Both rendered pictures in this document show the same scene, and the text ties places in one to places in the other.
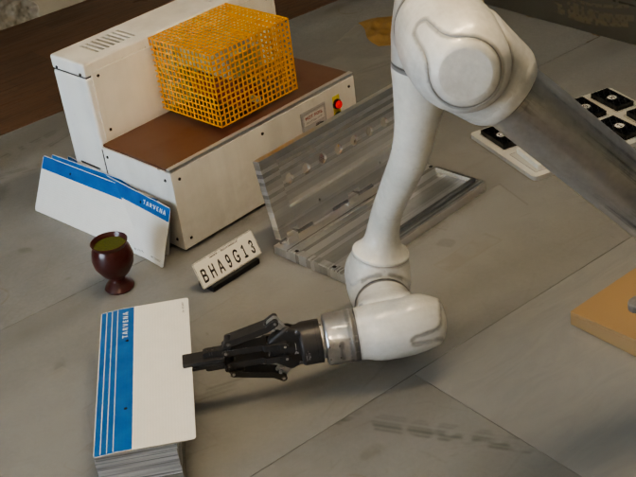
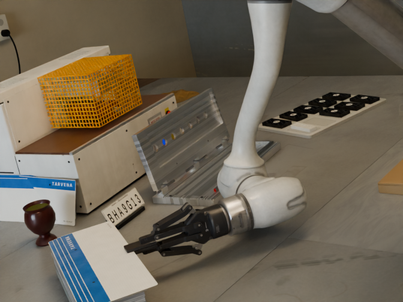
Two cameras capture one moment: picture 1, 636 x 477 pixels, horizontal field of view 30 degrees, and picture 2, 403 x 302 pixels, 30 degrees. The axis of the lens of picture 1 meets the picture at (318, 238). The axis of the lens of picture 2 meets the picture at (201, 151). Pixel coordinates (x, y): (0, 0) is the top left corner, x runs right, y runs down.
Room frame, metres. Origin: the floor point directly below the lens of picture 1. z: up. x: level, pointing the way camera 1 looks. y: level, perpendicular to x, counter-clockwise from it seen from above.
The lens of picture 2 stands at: (0.08, 0.42, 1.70)
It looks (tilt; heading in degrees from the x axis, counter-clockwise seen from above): 18 degrees down; 346
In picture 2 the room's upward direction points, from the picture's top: 11 degrees counter-clockwise
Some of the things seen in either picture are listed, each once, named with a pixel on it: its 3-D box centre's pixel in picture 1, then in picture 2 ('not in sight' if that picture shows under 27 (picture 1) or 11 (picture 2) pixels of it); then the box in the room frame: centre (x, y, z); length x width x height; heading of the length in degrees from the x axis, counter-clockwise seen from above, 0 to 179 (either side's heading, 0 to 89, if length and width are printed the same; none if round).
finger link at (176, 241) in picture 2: (256, 357); (178, 239); (1.63, 0.13, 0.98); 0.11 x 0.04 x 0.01; 93
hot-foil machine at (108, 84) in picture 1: (238, 85); (98, 113); (2.54, 0.13, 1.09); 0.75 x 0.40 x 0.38; 132
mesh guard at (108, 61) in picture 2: (223, 62); (90, 90); (2.43, 0.15, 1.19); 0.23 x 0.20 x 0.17; 132
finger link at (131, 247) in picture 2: (203, 358); (140, 244); (1.63, 0.22, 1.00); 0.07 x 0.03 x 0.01; 93
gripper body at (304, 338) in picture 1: (295, 344); (204, 225); (1.63, 0.06, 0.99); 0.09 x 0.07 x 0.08; 93
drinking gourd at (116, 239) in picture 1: (114, 264); (41, 223); (2.04, 0.41, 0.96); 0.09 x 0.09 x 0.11
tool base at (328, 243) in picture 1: (381, 214); (219, 169); (2.16, -0.14, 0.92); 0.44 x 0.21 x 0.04; 132
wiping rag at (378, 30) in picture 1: (393, 26); (175, 94); (3.23, -0.30, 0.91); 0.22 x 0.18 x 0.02; 12
